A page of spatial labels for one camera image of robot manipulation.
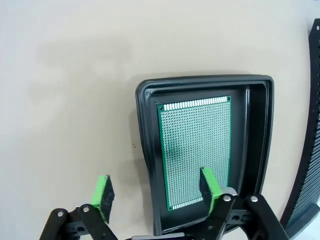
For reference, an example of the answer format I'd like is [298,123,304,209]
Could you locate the black plastic ESD tray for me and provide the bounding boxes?
[134,74,276,237]

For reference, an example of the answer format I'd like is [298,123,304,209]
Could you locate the black slotted board rack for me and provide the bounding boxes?
[279,18,320,236]

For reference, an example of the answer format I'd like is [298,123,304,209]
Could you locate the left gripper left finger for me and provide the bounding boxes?
[39,174,118,240]

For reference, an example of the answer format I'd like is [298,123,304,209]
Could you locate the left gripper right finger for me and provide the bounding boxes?
[192,166,293,240]

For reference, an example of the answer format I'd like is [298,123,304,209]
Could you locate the green perforated circuit board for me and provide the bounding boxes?
[156,95,232,211]

